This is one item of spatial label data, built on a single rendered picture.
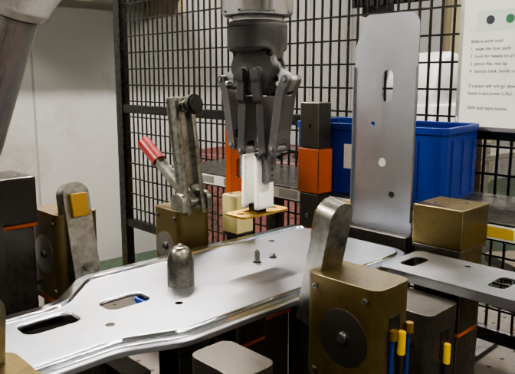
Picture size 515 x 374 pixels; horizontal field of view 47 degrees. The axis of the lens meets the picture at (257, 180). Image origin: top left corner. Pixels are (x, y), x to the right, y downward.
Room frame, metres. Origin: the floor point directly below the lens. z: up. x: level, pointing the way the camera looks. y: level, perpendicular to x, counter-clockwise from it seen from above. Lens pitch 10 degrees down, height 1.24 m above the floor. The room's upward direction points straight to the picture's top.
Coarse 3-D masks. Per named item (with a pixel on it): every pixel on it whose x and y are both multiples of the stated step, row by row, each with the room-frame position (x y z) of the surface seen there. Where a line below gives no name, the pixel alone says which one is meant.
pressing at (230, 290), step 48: (240, 240) 0.87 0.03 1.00; (288, 240) 0.87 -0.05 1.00; (96, 288) 0.66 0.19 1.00; (144, 288) 0.66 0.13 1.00; (192, 288) 0.66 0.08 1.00; (240, 288) 0.66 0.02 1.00; (288, 288) 0.66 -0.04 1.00; (48, 336) 0.53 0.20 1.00; (96, 336) 0.53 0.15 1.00; (144, 336) 0.54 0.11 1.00; (192, 336) 0.54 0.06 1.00
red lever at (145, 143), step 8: (144, 136) 0.95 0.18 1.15; (144, 144) 0.94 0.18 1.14; (152, 144) 0.94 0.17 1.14; (144, 152) 0.93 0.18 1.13; (152, 152) 0.92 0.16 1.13; (160, 152) 0.93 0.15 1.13; (152, 160) 0.92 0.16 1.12; (160, 160) 0.91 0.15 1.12; (160, 168) 0.91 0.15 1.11; (168, 168) 0.90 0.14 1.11; (168, 176) 0.89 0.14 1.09; (192, 192) 0.87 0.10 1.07; (192, 200) 0.86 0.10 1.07
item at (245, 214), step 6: (252, 204) 0.76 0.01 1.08; (240, 210) 0.77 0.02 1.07; (246, 210) 0.77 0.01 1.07; (252, 210) 0.76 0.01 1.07; (258, 210) 0.76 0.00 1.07; (264, 210) 0.76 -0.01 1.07; (270, 210) 0.77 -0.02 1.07; (276, 210) 0.77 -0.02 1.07; (282, 210) 0.77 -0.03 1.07; (234, 216) 0.74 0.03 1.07; (240, 216) 0.73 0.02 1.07; (246, 216) 0.73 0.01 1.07; (252, 216) 0.73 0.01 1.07; (258, 216) 0.74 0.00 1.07
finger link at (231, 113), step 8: (224, 80) 0.79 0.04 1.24; (224, 88) 0.79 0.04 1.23; (224, 96) 0.79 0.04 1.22; (232, 96) 0.79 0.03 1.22; (224, 104) 0.79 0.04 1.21; (232, 104) 0.79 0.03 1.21; (232, 112) 0.79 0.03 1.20; (232, 120) 0.79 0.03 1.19; (232, 128) 0.78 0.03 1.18; (232, 136) 0.78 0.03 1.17; (232, 144) 0.78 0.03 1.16
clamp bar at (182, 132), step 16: (192, 96) 0.86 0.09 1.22; (176, 112) 0.86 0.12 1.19; (192, 112) 0.85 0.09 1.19; (176, 128) 0.86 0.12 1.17; (192, 128) 0.88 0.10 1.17; (176, 144) 0.86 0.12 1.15; (192, 144) 0.88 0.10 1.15; (176, 160) 0.86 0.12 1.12; (192, 160) 0.88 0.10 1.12; (176, 176) 0.86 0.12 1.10; (192, 176) 0.87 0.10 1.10; (176, 192) 0.86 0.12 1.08
